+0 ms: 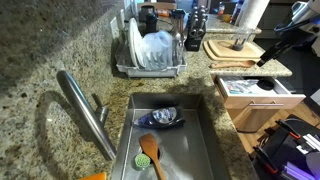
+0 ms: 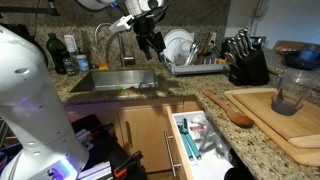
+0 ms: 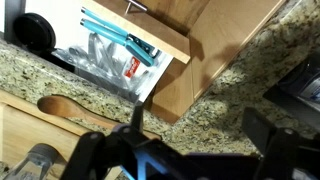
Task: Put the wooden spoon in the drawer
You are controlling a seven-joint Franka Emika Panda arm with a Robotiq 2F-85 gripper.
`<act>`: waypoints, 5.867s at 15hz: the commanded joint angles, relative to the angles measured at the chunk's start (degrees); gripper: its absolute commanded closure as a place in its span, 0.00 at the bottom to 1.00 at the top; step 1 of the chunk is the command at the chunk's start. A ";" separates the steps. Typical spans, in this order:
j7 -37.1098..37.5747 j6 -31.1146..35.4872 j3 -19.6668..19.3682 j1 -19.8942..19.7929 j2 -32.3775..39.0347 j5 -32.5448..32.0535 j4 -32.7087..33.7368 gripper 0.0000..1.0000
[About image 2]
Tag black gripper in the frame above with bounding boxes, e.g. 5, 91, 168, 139
133, 15, 167, 63

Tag wooden spoon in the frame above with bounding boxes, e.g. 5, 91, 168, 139
202, 89, 255, 129

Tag metal utensils in drawer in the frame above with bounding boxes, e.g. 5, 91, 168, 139
198, 128, 218, 153

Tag open white drawer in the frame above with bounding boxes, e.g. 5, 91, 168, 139
165, 105, 242, 180

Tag small white plate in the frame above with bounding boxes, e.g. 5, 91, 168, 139
165, 37, 194, 66

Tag large white plate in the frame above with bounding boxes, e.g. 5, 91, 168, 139
163, 28, 195, 54

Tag curved metal faucet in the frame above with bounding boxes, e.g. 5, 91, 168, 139
94, 22, 136, 68

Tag stainless steel sink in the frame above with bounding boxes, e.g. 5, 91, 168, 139
69, 68, 158, 94

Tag grey dish rack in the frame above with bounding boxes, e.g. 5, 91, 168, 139
163, 53, 232, 77

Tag wooden utensil in rack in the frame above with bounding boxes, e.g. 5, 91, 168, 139
195, 32, 214, 66

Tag white lidded blue jar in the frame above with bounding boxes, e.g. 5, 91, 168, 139
75, 54, 91, 72

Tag wooden cabinet door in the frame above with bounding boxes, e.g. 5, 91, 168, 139
117, 104, 184, 174

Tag red packet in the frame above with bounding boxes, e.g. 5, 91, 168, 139
189, 124, 207, 132

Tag small dark bottle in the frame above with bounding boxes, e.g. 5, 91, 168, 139
63, 54, 80, 77

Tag black knife block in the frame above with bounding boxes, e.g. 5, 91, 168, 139
228, 48, 271, 87

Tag dark green glass bottle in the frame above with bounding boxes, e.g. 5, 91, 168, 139
45, 32, 69, 75

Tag black tool cart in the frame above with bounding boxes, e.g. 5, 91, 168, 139
70, 114, 148, 180

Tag orange black clamp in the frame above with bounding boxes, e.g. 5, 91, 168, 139
113, 150, 144, 179

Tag small wooden cutting board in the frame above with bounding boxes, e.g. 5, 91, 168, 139
232, 90, 320, 150

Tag brown wooden tray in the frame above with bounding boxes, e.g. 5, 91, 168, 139
273, 39, 309, 56

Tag large wooden cutting board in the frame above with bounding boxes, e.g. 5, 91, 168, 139
223, 87, 320, 168

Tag clear glass cup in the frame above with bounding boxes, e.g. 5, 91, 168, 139
270, 66, 316, 117

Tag dark blue bowl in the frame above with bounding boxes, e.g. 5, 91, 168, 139
283, 44, 320, 71

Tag black round object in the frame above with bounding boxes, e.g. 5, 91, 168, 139
223, 166, 255, 180

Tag silver handled knife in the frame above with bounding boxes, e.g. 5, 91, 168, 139
237, 32, 250, 56
227, 39, 238, 56
223, 51, 237, 67
232, 37, 244, 60
242, 27, 256, 52

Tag metal cabinet door handle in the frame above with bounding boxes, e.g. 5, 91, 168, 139
124, 120, 134, 150

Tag white wall outlet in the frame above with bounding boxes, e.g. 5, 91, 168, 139
63, 34, 78, 54

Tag teal handled tongs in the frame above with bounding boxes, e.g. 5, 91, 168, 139
178, 118, 203, 162

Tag metal drawer bar handle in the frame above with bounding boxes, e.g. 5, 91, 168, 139
163, 130, 183, 178

